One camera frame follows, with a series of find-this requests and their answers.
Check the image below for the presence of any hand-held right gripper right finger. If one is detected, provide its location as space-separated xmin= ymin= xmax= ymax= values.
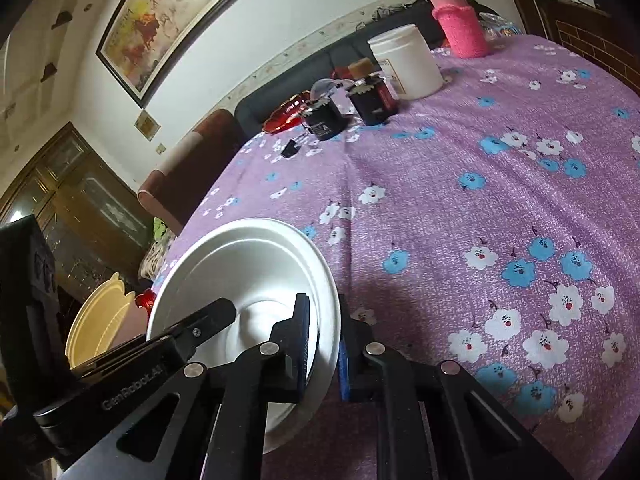
xmin=338 ymin=292 xmax=575 ymax=480

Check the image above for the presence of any bottle in pink knitted sleeve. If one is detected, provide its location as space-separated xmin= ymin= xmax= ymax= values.
xmin=422 ymin=0 xmax=491 ymax=59

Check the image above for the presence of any dark cable bundle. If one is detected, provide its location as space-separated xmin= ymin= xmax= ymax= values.
xmin=370 ymin=2 xmax=426 ymax=23

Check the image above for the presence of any wooden glass-panel door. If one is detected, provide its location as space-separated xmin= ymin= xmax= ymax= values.
xmin=0 ymin=122 xmax=156 ymax=311

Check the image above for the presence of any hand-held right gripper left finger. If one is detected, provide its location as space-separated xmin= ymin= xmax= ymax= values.
xmin=62 ymin=292 xmax=311 ymax=480

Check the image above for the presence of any clear glass cup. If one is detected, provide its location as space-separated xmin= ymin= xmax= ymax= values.
xmin=310 ymin=78 xmax=346 ymax=106

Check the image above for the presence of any black leather sofa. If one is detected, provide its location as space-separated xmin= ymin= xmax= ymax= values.
xmin=234 ymin=0 xmax=501 ymax=136

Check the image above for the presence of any patterned blanket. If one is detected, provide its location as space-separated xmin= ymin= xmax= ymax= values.
xmin=137 ymin=232 xmax=176 ymax=281

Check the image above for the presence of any white plastic canister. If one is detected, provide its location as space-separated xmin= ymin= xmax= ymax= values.
xmin=367 ymin=23 xmax=445 ymax=101

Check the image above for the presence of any wooden cabinet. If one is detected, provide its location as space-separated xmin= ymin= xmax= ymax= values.
xmin=535 ymin=0 xmax=640 ymax=96

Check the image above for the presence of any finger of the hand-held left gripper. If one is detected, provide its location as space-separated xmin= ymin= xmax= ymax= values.
xmin=149 ymin=297 xmax=237 ymax=357

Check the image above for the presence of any large white paper bowl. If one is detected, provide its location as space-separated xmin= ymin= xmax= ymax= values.
xmin=146 ymin=217 xmax=343 ymax=453

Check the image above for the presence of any gold-rimmed red plate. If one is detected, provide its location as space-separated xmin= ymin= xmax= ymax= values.
xmin=263 ymin=91 xmax=313 ymax=133

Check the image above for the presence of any clear plastic bag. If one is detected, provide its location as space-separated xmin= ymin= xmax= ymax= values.
xmin=477 ymin=10 xmax=521 ymax=41

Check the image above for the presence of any framed horse painting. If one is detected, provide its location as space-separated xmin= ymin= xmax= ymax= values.
xmin=95 ymin=0 xmax=296 ymax=109

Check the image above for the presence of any brown armchair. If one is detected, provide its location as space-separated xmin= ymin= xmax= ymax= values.
xmin=137 ymin=108 xmax=248 ymax=236

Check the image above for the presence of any black jar with cork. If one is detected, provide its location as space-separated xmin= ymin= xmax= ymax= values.
xmin=347 ymin=58 xmax=398 ymax=127

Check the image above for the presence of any small wall calendar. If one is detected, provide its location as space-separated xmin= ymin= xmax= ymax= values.
xmin=134 ymin=110 xmax=161 ymax=142

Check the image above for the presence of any yellow plastic bowl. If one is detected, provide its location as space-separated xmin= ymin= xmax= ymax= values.
xmin=65 ymin=272 xmax=137 ymax=368

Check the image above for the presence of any purple floral tablecloth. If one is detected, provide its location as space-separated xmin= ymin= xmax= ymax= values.
xmin=150 ymin=34 xmax=640 ymax=480

